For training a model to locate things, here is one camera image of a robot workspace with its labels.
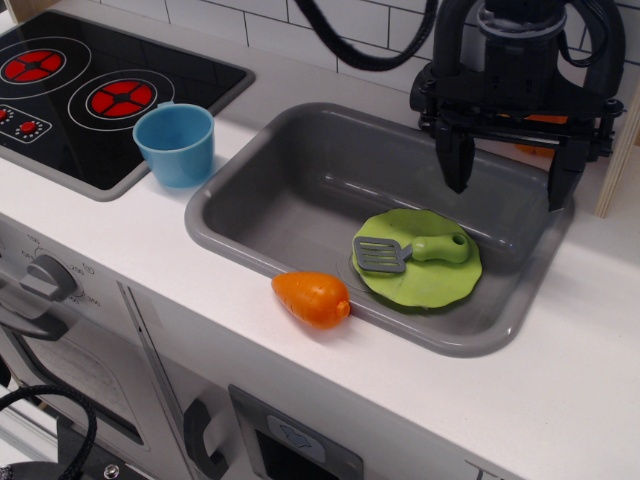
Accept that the green plate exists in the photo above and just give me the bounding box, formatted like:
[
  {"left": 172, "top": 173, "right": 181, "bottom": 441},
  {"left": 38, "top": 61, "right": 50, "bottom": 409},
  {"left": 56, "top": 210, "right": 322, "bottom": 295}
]
[{"left": 352, "top": 209, "right": 482, "bottom": 308}]

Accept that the blue plastic cup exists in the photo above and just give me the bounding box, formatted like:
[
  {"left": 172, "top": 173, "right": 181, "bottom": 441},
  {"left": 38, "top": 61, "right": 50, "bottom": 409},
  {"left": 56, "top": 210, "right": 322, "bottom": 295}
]
[{"left": 133, "top": 102, "right": 215, "bottom": 188}]

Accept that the grey oven knob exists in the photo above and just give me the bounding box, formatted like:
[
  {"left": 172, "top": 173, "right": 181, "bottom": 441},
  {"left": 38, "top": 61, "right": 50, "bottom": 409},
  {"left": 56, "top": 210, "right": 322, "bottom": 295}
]
[{"left": 19, "top": 255, "right": 78, "bottom": 301}]

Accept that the orange toy carrot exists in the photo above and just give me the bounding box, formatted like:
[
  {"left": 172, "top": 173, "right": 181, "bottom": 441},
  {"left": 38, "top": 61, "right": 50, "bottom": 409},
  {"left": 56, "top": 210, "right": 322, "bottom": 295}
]
[{"left": 271, "top": 272, "right": 351, "bottom": 330}]

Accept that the black braided cable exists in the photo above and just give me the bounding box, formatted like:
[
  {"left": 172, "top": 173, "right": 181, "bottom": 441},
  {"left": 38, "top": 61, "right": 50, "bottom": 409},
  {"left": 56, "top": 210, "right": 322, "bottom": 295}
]
[{"left": 0, "top": 383, "right": 99, "bottom": 480}]

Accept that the black toy stovetop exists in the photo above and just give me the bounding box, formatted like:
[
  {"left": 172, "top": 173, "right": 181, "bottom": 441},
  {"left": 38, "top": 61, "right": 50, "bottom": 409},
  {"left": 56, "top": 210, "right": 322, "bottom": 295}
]
[{"left": 1, "top": 10, "right": 255, "bottom": 201}]

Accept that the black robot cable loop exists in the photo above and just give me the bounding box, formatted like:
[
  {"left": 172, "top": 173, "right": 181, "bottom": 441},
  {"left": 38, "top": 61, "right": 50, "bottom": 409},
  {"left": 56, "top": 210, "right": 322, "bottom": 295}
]
[{"left": 294, "top": 0, "right": 441, "bottom": 72}]

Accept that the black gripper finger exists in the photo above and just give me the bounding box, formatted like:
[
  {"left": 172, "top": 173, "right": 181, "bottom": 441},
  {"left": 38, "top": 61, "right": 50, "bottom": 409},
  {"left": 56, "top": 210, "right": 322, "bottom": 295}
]
[
  {"left": 547, "top": 139, "right": 586, "bottom": 212},
  {"left": 435, "top": 124, "right": 475, "bottom": 194}
]

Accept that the black faucet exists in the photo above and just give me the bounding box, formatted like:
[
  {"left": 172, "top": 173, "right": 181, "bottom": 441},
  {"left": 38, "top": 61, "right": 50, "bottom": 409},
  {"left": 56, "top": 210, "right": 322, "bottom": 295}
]
[{"left": 410, "top": 1, "right": 626, "bottom": 136}]

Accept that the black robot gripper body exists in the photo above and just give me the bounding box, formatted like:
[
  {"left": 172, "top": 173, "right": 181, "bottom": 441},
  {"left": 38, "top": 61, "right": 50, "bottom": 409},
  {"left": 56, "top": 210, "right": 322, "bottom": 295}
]
[{"left": 410, "top": 29, "right": 625, "bottom": 162}]

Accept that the grey plastic sink basin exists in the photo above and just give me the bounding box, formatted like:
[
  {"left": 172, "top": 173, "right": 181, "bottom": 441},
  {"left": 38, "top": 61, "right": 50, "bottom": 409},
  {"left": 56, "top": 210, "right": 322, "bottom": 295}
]
[{"left": 185, "top": 103, "right": 575, "bottom": 357}]

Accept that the green handled grey spatula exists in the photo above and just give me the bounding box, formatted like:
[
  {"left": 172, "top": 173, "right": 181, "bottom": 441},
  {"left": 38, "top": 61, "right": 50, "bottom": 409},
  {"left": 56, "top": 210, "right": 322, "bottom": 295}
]
[{"left": 353, "top": 233, "right": 471, "bottom": 274}]

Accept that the grey oven door handle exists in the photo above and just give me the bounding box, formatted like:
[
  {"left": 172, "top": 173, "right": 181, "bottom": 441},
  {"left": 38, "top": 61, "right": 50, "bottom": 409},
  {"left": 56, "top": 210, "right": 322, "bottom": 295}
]
[{"left": 1, "top": 285, "right": 68, "bottom": 341}]

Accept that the wooden side panel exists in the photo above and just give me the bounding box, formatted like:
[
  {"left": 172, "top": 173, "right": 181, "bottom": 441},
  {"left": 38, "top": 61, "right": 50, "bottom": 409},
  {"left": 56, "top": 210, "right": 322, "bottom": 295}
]
[{"left": 594, "top": 84, "right": 639, "bottom": 218}]

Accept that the orange toy pumpkin half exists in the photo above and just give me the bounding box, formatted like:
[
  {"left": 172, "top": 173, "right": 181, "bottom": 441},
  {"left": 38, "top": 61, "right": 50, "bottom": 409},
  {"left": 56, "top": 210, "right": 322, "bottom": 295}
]
[{"left": 516, "top": 115, "right": 568, "bottom": 158}]

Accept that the grey dishwasher handle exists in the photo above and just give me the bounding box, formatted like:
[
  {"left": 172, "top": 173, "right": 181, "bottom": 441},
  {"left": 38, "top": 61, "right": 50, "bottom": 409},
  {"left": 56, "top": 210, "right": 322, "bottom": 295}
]
[{"left": 182, "top": 397, "right": 231, "bottom": 480}]

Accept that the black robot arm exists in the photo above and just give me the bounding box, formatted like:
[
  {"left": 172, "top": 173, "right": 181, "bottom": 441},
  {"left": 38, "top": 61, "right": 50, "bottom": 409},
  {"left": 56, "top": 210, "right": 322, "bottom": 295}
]
[{"left": 410, "top": 1, "right": 626, "bottom": 210}]

